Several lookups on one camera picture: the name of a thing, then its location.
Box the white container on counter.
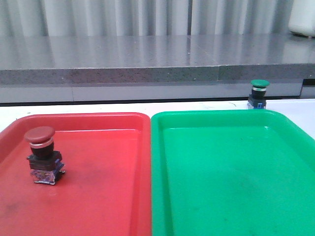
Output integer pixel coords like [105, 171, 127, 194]
[288, 0, 315, 37]

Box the red mushroom push button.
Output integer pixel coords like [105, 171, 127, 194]
[24, 126, 65, 185]

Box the grey stone counter slab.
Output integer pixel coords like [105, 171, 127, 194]
[0, 34, 315, 86]

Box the red plastic tray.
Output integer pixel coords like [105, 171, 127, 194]
[0, 113, 152, 236]

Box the green plastic tray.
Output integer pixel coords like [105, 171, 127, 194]
[151, 110, 315, 236]

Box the green mushroom push button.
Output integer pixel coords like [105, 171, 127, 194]
[248, 79, 270, 109]

